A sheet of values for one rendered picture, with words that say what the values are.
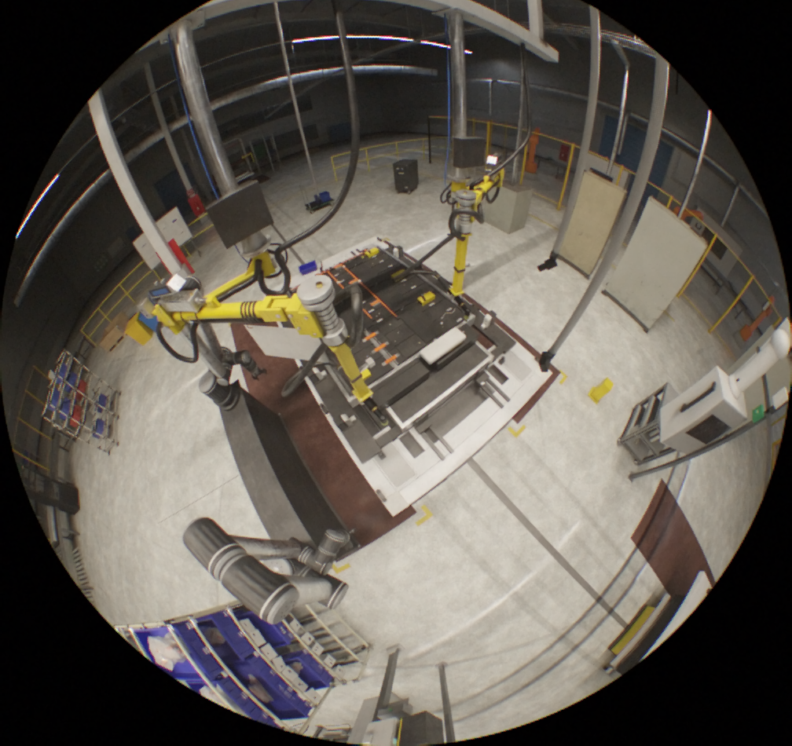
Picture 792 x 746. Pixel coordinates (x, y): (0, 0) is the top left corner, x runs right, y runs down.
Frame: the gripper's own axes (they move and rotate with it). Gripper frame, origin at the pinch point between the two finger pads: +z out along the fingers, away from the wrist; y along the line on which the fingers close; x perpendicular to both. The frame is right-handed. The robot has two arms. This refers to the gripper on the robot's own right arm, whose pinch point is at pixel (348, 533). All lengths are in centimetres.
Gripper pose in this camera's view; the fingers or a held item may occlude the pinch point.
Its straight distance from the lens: 176.4
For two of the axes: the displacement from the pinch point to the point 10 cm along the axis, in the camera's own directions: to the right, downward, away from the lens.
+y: -7.9, 5.4, -2.8
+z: 0.8, 5.6, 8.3
